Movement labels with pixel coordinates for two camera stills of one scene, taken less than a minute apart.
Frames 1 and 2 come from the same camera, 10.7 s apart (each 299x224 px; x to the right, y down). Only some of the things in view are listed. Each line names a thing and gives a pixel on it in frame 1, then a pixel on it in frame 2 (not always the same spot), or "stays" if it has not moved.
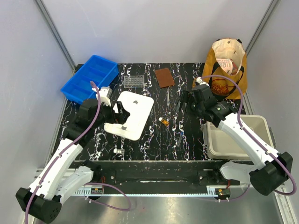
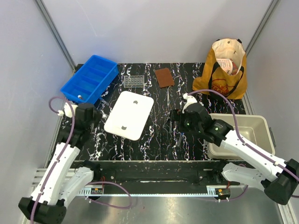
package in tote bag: (228, 66) stays
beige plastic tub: (219, 145) stays
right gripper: (185, 98) -> (176, 115)
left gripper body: (117, 117) -> (97, 118)
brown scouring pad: (164, 78) stays
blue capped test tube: (180, 139) stays
